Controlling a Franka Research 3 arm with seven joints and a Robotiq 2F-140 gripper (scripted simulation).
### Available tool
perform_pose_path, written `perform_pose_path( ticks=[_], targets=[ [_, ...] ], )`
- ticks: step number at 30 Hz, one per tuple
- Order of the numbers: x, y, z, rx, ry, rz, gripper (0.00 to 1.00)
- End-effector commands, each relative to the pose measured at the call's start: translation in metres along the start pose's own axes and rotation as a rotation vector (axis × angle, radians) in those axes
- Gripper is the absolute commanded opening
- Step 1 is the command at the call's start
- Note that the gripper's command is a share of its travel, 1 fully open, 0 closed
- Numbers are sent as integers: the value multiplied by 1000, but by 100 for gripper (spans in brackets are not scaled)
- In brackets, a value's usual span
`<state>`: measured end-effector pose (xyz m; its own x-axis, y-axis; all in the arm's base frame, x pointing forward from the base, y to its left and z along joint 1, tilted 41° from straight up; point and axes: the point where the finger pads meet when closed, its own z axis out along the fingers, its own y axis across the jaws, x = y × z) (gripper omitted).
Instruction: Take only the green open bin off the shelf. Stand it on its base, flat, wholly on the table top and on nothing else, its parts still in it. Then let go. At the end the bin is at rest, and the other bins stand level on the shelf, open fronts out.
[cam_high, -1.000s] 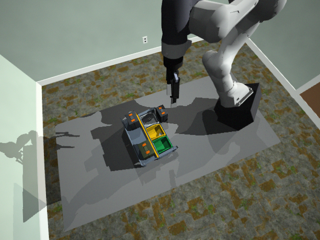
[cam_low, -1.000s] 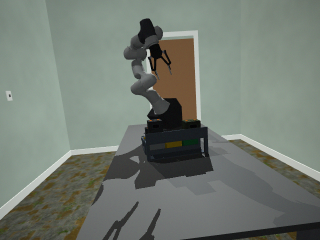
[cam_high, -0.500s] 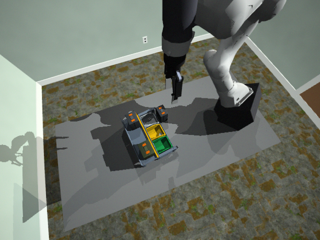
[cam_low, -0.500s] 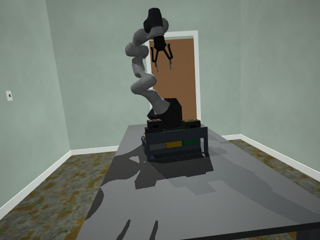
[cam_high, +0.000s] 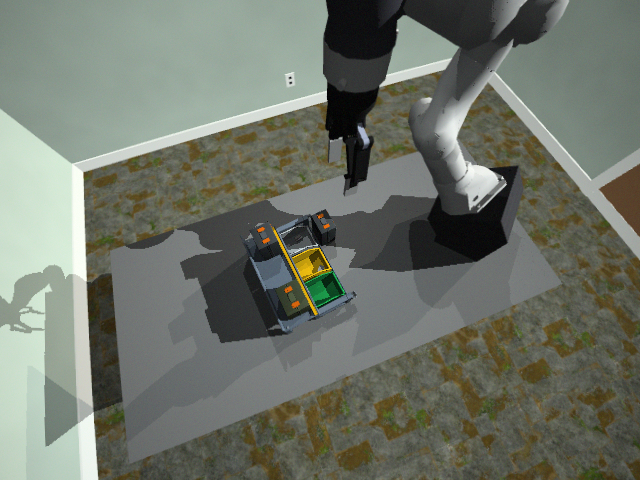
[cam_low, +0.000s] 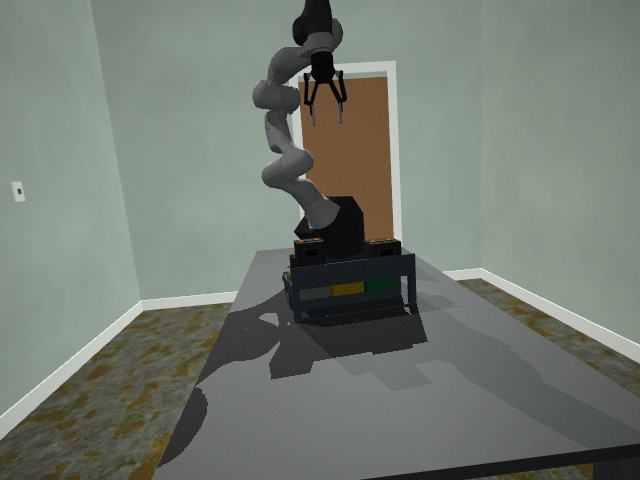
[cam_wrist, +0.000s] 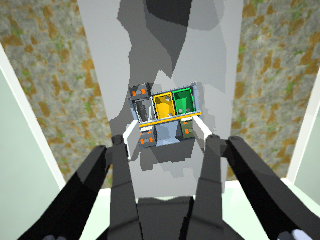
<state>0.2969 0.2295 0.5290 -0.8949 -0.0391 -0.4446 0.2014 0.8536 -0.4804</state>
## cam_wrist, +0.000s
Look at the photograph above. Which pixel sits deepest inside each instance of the grey open bin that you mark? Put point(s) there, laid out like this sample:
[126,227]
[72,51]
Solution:
[144,115]

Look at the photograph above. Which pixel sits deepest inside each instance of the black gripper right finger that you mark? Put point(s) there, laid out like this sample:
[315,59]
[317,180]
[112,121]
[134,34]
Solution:
[282,215]

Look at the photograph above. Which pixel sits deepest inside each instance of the yellow open bin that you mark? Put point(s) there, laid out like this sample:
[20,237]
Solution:
[163,107]

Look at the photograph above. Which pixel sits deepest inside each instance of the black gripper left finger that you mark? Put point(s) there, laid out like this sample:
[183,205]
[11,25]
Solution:
[67,215]

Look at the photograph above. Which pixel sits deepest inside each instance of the green bin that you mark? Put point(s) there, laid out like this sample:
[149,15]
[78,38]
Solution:
[183,99]

